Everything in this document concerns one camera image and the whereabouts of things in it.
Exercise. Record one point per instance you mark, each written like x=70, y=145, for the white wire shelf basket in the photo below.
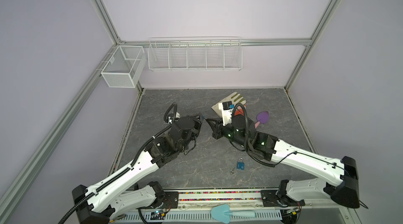
x=195, y=54

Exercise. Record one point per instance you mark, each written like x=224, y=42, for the teal trowel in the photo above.
x=223, y=213

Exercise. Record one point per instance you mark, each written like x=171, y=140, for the large blue padlock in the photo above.
x=240, y=164

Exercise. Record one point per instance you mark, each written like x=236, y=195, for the cream work glove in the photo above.
x=235, y=98

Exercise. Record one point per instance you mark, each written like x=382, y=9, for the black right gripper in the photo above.
x=218, y=128

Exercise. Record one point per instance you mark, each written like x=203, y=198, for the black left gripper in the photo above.
x=198, y=122

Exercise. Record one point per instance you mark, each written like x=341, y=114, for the purple trowel pink handle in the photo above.
x=262, y=118

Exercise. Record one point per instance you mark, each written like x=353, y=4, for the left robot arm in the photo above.
x=110, y=198

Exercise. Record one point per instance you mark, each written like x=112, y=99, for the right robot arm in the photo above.
x=334, y=179

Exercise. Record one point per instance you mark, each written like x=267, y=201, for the white mesh box basket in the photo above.
x=124, y=67

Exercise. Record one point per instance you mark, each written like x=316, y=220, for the red rubber glove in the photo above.
x=239, y=109

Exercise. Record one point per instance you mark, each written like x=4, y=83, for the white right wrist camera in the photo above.
x=226, y=109

